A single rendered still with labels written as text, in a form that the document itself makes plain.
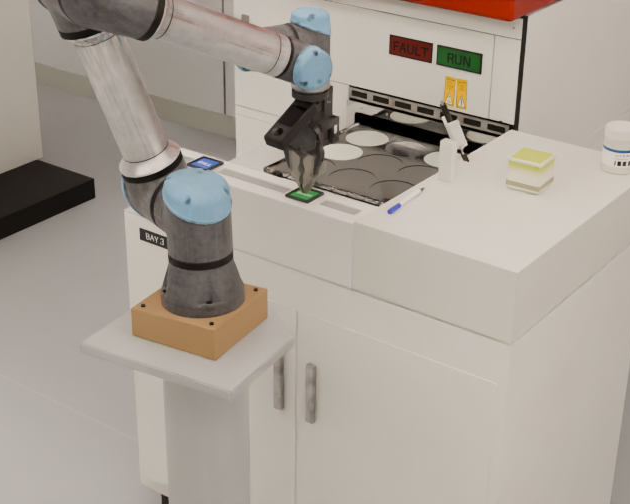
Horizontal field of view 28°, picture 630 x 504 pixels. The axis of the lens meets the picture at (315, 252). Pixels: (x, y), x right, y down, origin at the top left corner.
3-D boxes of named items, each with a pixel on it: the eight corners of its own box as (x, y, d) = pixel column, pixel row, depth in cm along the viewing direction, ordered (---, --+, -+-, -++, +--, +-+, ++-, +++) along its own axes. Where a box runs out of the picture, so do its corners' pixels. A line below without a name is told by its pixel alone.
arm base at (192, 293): (214, 325, 218) (211, 274, 214) (144, 306, 225) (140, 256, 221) (261, 291, 229) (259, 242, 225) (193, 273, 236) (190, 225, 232)
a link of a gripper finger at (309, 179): (331, 189, 250) (332, 146, 246) (313, 199, 246) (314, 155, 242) (318, 185, 252) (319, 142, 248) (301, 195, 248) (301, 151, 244)
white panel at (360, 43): (241, 111, 334) (238, -40, 316) (513, 185, 291) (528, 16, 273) (233, 114, 331) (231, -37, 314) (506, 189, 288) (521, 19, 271)
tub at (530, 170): (520, 176, 258) (523, 145, 255) (554, 184, 254) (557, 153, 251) (504, 188, 252) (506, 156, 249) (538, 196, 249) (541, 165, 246)
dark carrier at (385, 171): (359, 127, 303) (360, 124, 303) (484, 160, 285) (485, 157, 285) (272, 170, 278) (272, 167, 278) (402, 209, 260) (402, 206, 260)
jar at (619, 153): (608, 160, 267) (614, 117, 263) (640, 167, 263) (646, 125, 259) (594, 170, 262) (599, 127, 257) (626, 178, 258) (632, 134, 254)
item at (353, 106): (349, 134, 312) (350, 97, 308) (506, 176, 289) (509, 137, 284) (345, 136, 310) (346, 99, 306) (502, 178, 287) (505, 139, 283)
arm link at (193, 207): (185, 269, 215) (180, 197, 210) (151, 243, 226) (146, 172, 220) (246, 253, 221) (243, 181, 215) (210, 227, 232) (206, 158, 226)
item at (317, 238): (172, 202, 280) (169, 143, 274) (378, 271, 251) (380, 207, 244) (143, 216, 273) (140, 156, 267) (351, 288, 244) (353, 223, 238)
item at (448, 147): (450, 170, 261) (454, 109, 255) (466, 174, 259) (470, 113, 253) (434, 179, 256) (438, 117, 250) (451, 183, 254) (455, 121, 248)
